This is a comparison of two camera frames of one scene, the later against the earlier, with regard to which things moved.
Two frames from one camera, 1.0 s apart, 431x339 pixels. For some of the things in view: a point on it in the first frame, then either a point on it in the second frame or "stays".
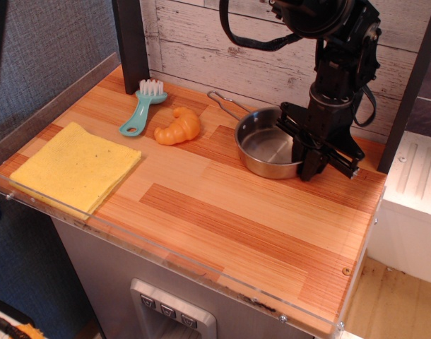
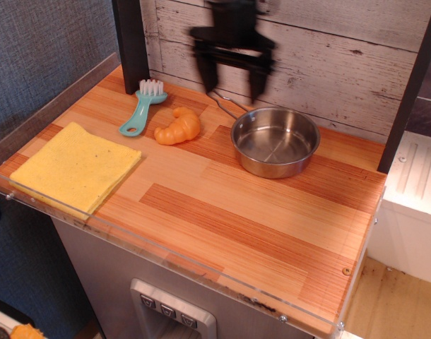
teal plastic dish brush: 151,91 stays
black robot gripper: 319,132 → 234,40
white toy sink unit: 406,234 stays
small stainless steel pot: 264,145 stays
